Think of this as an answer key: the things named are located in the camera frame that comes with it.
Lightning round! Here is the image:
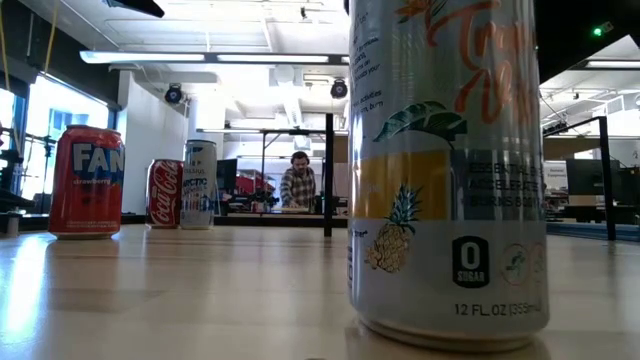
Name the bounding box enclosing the red Fanta strawberry can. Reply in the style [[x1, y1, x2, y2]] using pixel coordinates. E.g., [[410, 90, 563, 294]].
[[47, 124, 126, 241]]

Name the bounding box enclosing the black background monitor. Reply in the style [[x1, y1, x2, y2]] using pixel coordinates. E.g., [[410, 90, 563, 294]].
[[565, 158, 622, 197], [216, 158, 239, 197]]

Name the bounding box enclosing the Celsius Arctic Vibe can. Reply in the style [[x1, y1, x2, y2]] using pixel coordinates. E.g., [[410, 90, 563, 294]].
[[179, 139, 219, 231]]

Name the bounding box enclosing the yellow hanging cable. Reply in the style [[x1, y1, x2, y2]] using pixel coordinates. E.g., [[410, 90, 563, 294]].
[[43, 0, 60, 75]]

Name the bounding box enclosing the black table frame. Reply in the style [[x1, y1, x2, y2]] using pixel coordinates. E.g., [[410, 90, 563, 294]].
[[19, 212, 350, 232]]

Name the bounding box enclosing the wooden shelf black metal frame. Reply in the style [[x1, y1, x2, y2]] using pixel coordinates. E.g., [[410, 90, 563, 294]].
[[323, 113, 617, 242]]

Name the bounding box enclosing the white paper sign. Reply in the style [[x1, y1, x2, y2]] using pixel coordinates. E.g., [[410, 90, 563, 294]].
[[543, 160, 569, 193]]

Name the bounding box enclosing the black tripod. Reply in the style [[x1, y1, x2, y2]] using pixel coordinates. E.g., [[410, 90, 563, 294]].
[[22, 130, 57, 215]]

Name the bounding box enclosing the Celsius Tropical Vibe can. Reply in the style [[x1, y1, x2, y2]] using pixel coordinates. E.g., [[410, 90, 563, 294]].
[[347, 0, 551, 354]]

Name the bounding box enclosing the blue floor mat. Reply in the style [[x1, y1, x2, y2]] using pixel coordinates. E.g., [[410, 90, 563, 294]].
[[546, 221, 640, 244]]

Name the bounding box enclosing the person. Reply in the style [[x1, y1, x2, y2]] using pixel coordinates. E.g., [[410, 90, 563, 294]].
[[278, 150, 318, 210]]

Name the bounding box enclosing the red Coca-Cola can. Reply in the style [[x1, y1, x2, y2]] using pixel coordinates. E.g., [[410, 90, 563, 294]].
[[144, 158, 185, 230]]

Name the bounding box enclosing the overhead light bar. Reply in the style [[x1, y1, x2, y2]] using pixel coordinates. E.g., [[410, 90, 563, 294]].
[[78, 48, 640, 71]]

